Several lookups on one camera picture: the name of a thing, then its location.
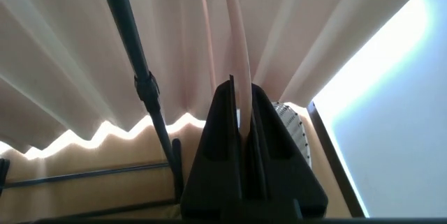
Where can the white laundry basket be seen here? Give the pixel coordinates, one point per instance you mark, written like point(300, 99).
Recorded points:
point(295, 130)

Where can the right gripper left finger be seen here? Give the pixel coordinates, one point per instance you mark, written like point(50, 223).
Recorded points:
point(209, 185)

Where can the pink clothes hanger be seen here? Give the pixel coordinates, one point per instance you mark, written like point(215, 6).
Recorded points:
point(241, 42)

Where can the black clothes rack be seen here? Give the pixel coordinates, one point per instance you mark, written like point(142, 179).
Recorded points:
point(129, 35)

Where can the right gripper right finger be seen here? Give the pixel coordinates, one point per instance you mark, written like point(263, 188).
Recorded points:
point(290, 189)

